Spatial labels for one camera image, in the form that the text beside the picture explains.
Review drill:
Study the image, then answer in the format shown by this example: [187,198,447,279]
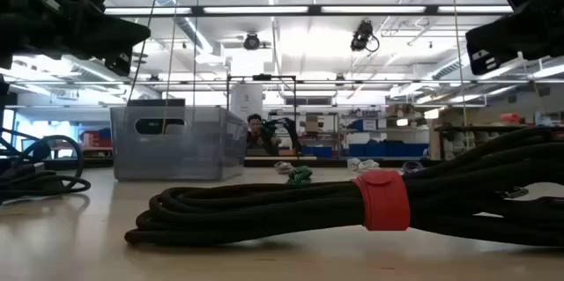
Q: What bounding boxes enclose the translucent grey plastic bin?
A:
[109,105,249,181]

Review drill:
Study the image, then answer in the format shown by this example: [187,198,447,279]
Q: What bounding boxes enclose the black ceiling-mounted camera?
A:
[350,19,381,53]

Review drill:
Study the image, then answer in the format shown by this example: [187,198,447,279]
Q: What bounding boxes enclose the red storage crate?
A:
[81,129,111,150]

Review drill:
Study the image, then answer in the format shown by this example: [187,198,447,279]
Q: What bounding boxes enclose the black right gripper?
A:
[465,0,564,76]

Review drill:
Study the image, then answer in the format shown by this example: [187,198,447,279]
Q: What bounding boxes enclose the overhead light bar frame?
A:
[103,4,515,18]

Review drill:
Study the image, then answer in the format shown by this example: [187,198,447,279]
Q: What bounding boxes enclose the black aluminium table frame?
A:
[43,156,437,170]

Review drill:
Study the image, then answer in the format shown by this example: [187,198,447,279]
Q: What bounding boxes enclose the black cable with red strap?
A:
[124,126,564,248]

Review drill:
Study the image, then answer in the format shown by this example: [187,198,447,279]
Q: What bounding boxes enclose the green braided cable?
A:
[286,165,314,184]

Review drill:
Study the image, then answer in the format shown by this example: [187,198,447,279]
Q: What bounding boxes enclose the blue storage bin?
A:
[366,142,388,158]
[301,145,334,159]
[347,142,367,158]
[386,142,409,158]
[407,142,430,158]

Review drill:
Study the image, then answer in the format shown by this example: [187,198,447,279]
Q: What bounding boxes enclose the person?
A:
[245,113,283,150]

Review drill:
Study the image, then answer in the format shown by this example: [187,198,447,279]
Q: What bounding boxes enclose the white braided cable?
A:
[346,157,381,172]

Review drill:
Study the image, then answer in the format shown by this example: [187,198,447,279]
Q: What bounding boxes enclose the black background rig frame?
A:
[226,73,299,159]

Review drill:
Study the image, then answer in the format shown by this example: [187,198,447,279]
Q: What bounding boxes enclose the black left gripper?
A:
[19,0,152,76]

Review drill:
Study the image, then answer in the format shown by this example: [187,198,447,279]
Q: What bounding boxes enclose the background black robot arms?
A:
[259,116,303,154]

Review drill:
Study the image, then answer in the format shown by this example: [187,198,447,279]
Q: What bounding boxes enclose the black hanging cable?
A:
[126,0,166,107]

